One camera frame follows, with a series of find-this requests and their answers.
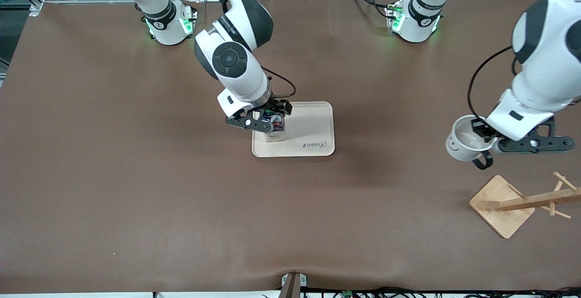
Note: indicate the blue milk carton green cap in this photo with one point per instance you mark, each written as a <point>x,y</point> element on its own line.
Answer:
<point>275,135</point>

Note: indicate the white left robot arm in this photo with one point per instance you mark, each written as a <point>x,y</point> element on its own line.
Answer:
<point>544,80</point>

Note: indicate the wooden cup rack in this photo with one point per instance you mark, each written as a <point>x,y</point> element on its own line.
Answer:
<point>494,198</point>

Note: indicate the cream plastic tray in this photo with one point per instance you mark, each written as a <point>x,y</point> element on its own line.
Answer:
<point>308,127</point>

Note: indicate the brown table cover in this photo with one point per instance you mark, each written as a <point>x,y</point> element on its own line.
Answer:
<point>136,175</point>

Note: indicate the metal table clamp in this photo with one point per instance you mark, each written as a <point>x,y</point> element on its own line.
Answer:
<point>290,286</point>

